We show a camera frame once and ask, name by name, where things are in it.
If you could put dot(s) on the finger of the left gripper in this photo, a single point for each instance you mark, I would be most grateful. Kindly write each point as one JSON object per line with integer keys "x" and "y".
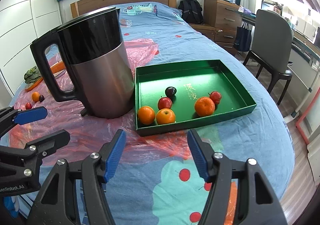
{"x": 11, "y": 117}
{"x": 42, "y": 147}

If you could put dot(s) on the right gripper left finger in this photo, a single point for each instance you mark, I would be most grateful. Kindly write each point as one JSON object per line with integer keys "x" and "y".
{"x": 56, "y": 202}

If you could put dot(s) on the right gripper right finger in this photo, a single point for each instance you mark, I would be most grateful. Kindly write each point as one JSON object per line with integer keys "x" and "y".
{"x": 256, "y": 201}

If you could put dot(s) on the red apple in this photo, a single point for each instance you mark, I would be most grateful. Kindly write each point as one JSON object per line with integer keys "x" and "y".
{"x": 28, "y": 106}
{"x": 216, "y": 97}
{"x": 164, "y": 102}

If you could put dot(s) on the orange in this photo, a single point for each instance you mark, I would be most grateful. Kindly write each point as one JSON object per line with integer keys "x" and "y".
{"x": 146, "y": 115}
{"x": 35, "y": 96}
{"x": 165, "y": 116}
{"x": 204, "y": 106}

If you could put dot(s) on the dark plum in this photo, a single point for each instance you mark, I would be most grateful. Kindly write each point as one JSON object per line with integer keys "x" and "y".
{"x": 41, "y": 98}
{"x": 170, "y": 92}

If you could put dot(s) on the orange oval dish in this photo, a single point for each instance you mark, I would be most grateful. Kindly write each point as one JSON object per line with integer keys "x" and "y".
{"x": 31, "y": 86}

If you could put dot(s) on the green leafy vegetable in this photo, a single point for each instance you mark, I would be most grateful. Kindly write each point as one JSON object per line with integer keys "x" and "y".
{"x": 32, "y": 75}

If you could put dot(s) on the pink plastic sheet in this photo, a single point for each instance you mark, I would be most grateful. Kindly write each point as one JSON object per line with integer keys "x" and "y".
{"x": 89, "y": 133}

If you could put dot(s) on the large orange carrot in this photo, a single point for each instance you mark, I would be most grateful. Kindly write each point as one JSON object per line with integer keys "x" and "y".
{"x": 57, "y": 67}

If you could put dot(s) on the blue patterned bed cover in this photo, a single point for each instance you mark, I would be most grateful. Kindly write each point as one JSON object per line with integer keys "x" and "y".
{"x": 169, "y": 190}

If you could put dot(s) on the black silver electric kettle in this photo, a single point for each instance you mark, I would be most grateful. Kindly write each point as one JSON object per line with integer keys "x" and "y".
{"x": 92, "y": 49}

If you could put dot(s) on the white wardrobe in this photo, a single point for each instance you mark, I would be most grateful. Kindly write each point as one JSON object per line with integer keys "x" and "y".
{"x": 22, "y": 21}

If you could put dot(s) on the green cardboard tray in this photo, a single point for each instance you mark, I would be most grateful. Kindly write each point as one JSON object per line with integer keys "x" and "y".
{"x": 192, "y": 80}

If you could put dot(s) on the dark blue tote bag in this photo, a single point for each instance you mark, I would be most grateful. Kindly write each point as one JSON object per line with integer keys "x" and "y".
{"x": 243, "y": 38}

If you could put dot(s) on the grey chair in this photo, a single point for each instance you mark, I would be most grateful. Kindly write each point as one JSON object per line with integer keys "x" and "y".
{"x": 272, "y": 47}

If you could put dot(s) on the wooden drawer chest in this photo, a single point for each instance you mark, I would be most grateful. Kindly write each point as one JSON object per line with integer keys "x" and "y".
{"x": 221, "y": 20}

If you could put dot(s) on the black backpack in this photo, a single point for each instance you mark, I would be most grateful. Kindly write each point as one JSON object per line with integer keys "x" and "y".
{"x": 191, "y": 11}

